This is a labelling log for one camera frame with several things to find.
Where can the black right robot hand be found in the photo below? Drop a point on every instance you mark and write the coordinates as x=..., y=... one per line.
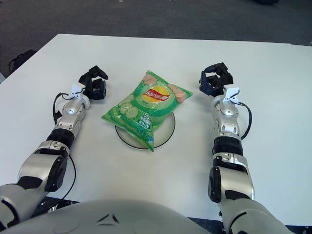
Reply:
x=212, y=84

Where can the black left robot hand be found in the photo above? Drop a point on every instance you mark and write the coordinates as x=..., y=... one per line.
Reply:
x=96, y=89

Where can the green potato chip bag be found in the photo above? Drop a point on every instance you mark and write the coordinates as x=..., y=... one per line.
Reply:
x=146, y=107

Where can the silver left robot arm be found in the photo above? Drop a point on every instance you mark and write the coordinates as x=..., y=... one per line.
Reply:
x=41, y=168

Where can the white plate with black rim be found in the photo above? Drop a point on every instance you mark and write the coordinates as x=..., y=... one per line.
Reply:
x=165, y=135

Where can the black bag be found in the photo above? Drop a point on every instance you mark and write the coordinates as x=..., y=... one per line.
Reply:
x=22, y=58

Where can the white table leg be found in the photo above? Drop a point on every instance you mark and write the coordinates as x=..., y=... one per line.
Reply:
x=2, y=78

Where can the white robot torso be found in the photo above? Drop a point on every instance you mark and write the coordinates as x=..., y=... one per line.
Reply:
x=104, y=219

